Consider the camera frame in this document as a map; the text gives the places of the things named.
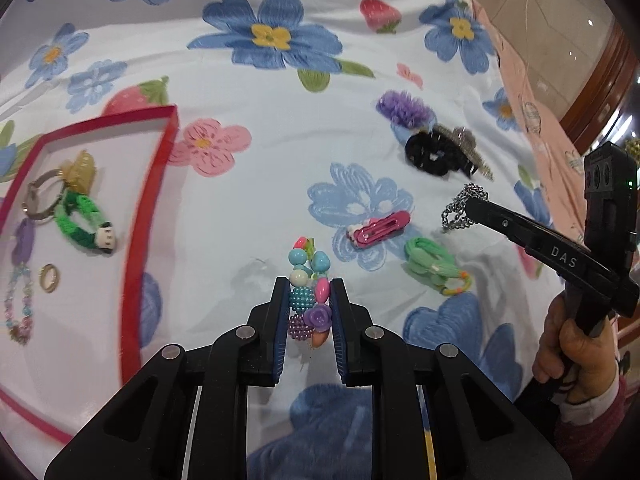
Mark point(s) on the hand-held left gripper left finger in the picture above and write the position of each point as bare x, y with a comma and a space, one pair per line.
277, 325

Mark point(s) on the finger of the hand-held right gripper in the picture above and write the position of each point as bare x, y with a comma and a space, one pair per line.
530, 237

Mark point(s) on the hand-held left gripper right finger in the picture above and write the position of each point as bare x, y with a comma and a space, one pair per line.
342, 330

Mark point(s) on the red shallow box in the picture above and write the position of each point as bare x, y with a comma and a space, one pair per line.
145, 240

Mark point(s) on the yellow translucent claw clip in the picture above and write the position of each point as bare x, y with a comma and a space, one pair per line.
81, 171

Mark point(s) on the brown wristwatch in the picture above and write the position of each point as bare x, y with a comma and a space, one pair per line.
42, 195

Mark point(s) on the person's right forearm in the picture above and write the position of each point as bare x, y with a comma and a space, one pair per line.
600, 425

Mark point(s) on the person's right hand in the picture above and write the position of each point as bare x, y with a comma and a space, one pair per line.
570, 345

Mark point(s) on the pink hair clip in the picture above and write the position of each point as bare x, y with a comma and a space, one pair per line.
379, 227

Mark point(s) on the silver claw clip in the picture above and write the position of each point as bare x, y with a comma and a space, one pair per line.
467, 146

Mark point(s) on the pink printed cloth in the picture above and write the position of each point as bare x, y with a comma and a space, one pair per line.
535, 110

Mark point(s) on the black scrunchie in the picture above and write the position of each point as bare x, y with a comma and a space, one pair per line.
429, 152

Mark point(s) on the purple scrunchie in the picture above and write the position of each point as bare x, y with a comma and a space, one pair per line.
405, 109

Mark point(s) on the wooden curved frame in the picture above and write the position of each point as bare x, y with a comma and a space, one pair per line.
600, 85

